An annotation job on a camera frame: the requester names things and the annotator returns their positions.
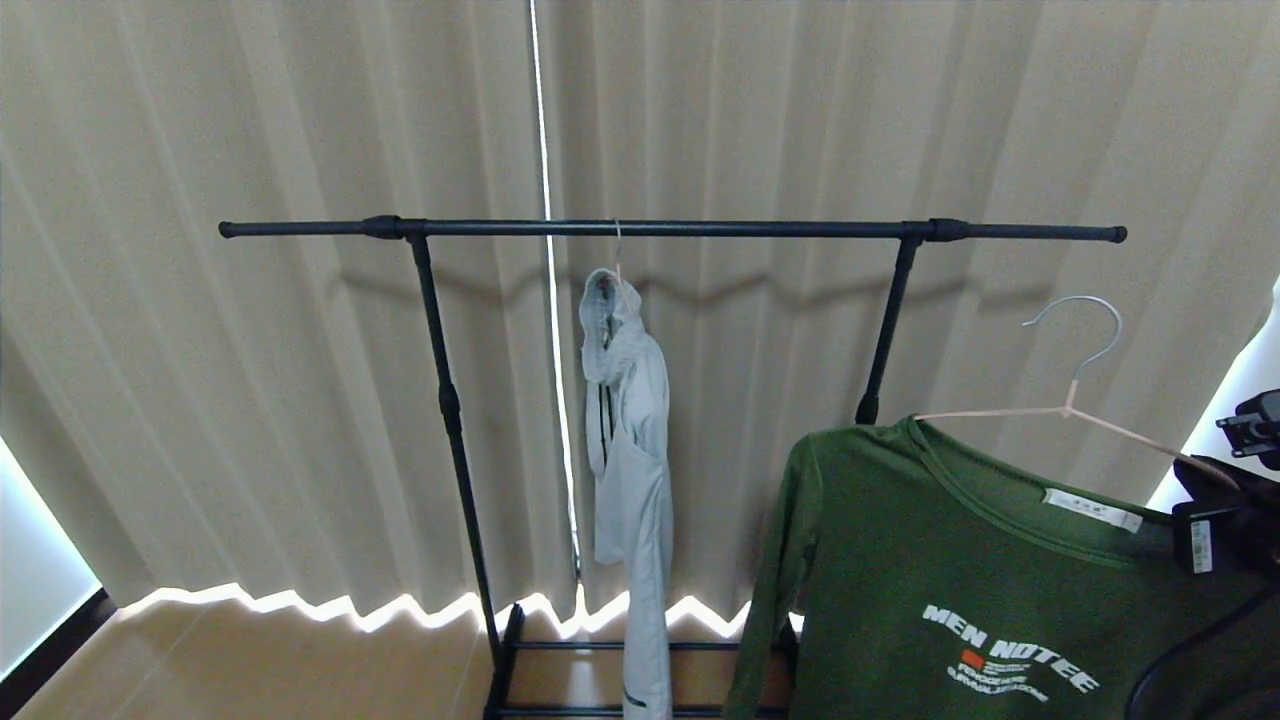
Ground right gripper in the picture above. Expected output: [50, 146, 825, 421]
[1170, 455, 1280, 579]

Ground green garment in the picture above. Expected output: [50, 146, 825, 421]
[722, 416, 1280, 720]

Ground pale grey shorts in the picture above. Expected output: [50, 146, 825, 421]
[580, 268, 675, 720]

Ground black clothes rack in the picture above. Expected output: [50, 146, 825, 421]
[218, 215, 1129, 720]

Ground beige curtain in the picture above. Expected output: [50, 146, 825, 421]
[0, 0, 1280, 641]

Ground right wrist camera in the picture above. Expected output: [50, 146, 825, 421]
[1215, 390, 1280, 471]

